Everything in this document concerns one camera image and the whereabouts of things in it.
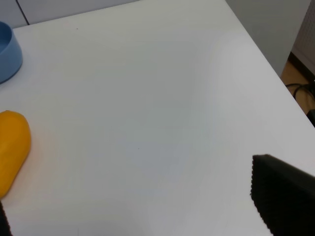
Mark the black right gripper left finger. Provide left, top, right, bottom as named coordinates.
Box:
left=0, top=202, right=12, bottom=236

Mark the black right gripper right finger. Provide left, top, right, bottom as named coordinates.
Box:
left=251, top=154, right=315, bottom=236

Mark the yellow mango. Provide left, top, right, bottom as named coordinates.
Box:
left=0, top=110, right=32, bottom=198

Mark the blue bowl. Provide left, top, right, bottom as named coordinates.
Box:
left=0, top=22, right=23, bottom=84

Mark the black floor cable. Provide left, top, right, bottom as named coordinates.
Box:
left=285, top=83, right=315, bottom=104

